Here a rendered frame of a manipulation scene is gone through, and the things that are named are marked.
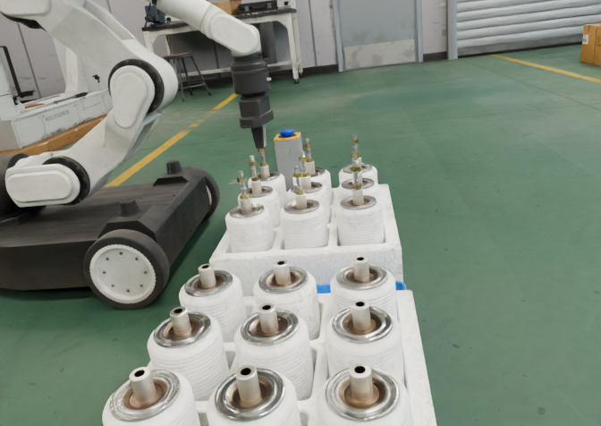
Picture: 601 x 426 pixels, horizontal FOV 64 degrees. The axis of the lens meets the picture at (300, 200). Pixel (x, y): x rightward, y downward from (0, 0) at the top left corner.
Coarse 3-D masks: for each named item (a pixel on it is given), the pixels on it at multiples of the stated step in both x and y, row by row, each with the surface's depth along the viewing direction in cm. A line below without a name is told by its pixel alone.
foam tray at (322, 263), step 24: (336, 192) 128; (384, 192) 123; (384, 216) 109; (336, 240) 101; (216, 264) 99; (240, 264) 98; (264, 264) 98; (312, 264) 97; (336, 264) 96; (384, 264) 95
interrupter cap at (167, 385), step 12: (156, 372) 56; (168, 372) 55; (156, 384) 54; (168, 384) 54; (180, 384) 54; (120, 396) 53; (132, 396) 53; (156, 396) 52; (168, 396) 52; (120, 408) 51; (132, 408) 51; (144, 408) 51; (156, 408) 50; (120, 420) 50; (132, 420) 49; (144, 420) 49
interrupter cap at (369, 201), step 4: (364, 196) 102; (368, 196) 101; (344, 200) 101; (348, 200) 101; (352, 200) 101; (364, 200) 100; (368, 200) 99; (372, 200) 99; (376, 200) 98; (340, 204) 99; (344, 204) 99; (348, 204) 99; (352, 204) 99; (364, 204) 98; (368, 204) 97; (372, 204) 97; (344, 208) 97; (348, 208) 97; (352, 208) 96; (356, 208) 96; (360, 208) 96; (364, 208) 96
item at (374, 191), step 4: (340, 184) 112; (376, 184) 109; (340, 188) 110; (368, 188) 107; (372, 188) 107; (376, 188) 108; (340, 192) 109; (344, 192) 108; (348, 192) 107; (364, 192) 106; (368, 192) 106; (372, 192) 107; (376, 192) 108; (340, 196) 109; (344, 196) 108; (348, 196) 107; (372, 196) 107; (376, 196) 108; (340, 200) 110
